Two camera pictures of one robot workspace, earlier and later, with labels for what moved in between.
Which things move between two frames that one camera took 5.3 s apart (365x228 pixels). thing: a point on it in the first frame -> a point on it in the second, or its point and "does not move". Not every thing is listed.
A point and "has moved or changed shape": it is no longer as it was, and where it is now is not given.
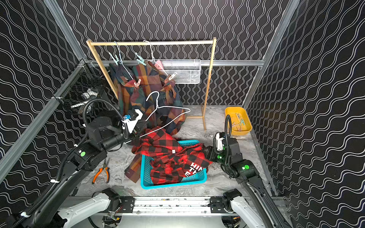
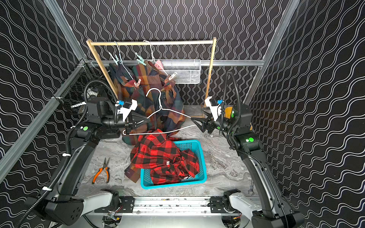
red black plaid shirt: x=171 y=159 has moved or changed shape
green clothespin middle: x=140 y=60 does not move
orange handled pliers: x=107 y=171 does not move
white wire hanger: x=189 y=110 -> x=123 y=133
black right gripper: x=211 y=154 -> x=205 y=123
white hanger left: x=120 y=61 does not move
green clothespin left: x=116 y=61 does not move
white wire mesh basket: x=188 y=71 does not move
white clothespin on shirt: x=173 y=76 does not move
